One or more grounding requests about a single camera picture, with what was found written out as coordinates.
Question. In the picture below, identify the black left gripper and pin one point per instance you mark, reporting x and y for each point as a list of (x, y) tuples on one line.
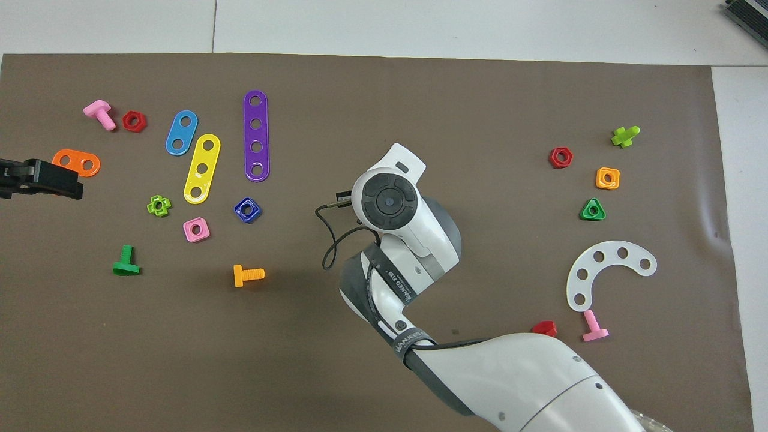
[(12, 179)]

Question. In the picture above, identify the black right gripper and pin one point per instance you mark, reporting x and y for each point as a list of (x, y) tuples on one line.
[(343, 198)]

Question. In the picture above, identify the blue square plastic nut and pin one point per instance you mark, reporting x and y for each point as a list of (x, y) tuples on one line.
[(256, 211)]

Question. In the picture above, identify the orange L-shaped plate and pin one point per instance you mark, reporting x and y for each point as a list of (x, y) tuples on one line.
[(76, 162)]

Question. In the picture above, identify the pink plastic screw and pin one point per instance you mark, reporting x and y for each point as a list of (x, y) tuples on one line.
[(96, 109), (595, 335)]

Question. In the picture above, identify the red hexagonal plastic nut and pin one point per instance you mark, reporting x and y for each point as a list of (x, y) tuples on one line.
[(553, 158), (126, 122)]

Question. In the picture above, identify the green cross-shaped nut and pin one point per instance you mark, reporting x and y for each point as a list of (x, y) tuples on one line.
[(150, 207)]

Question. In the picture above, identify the dark green plastic screw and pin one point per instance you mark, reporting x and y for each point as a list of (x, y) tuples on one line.
[(126, 268)]

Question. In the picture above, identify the purple four-hole plate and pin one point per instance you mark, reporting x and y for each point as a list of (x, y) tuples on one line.
[(256, 112)]

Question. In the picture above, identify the yellow-orange plastic screw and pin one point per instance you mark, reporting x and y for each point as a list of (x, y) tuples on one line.
[(239, 276)]

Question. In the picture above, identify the blue two-hole plate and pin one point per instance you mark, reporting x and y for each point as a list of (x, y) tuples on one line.
[(182, 133)]

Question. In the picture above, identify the yellow three-hole plate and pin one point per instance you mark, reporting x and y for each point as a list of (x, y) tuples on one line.
[(206, 156)]

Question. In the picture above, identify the pink square plastic nut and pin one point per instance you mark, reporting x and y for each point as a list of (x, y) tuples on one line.
[(188, 235)]

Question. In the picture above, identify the brown table mat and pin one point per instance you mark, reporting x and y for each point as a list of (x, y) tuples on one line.
[(180, 360)]

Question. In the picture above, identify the red hex-head plastic screw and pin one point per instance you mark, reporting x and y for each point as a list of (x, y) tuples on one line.
[(543, 328)]

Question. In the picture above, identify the green triangular plastic nut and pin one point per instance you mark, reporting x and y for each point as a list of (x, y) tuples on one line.
[(585, 215)]

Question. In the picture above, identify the orange square plastic nut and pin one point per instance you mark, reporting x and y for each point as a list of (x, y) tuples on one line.
[(599, 185)]

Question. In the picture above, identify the white curved five-hole plate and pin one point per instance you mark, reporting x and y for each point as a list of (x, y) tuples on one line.
[(611, 255)]

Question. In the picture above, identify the lime green cross-head screw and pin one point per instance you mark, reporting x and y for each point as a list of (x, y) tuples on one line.
[(624, 138)]

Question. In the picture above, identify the black ribbed device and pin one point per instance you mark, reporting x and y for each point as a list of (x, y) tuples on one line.
[(750, 15)]

